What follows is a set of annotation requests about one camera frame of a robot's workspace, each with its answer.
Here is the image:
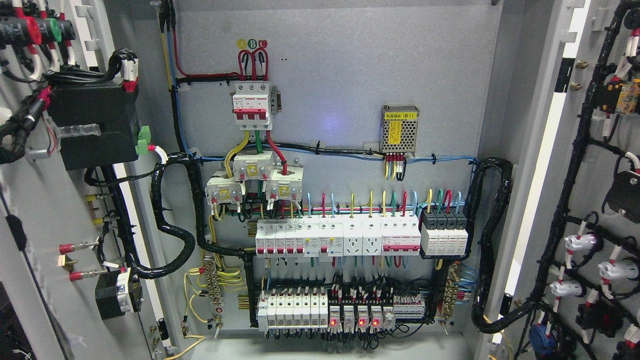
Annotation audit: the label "black digital power meter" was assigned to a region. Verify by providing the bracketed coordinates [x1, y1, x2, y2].
[48, 80, 151, 171]

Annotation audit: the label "red white main breaker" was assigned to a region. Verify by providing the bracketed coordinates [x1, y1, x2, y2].
[231, 80, 282, 131]

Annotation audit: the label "white rotary selector switch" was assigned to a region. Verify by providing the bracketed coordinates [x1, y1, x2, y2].
[94, 268, 142, 321]

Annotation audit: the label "white socket breaker row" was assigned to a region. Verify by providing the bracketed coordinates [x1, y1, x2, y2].
[342, 213, 421, 256]

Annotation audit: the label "white lower breaker row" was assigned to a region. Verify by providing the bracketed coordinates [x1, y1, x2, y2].
[257, 288, 337, 333]

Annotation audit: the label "metal mesh power supply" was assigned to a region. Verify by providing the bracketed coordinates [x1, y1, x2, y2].
[379, 105, 419, 154]

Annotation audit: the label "black left cable harness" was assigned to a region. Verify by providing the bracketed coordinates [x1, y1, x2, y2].
[85, 152, 258, 281]

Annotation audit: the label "black surge protector block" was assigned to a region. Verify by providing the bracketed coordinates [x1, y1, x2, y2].
[419, 210, 469, 261]

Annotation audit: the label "white upper breaker row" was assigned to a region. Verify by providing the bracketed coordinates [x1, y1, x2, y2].
[254, 215, 345, 262]

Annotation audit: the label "black cable harness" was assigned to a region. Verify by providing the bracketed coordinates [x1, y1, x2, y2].
[85, 152, 258, 281]
[465, 158, 538, 335]

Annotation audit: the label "lower relay terminal row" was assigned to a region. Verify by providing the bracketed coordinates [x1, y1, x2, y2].
[327, 276, 426, 339]

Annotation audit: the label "black right cable harness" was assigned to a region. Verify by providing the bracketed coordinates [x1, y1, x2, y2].
[465, 158, 538, 335]

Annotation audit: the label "white current transformers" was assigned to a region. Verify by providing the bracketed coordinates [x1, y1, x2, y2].
[205, 150, 304, 207]

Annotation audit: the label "grey cabinet door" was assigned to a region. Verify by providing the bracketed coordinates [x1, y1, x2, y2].
[1, 0, 186, 360]
[467, 0, 639, 360]

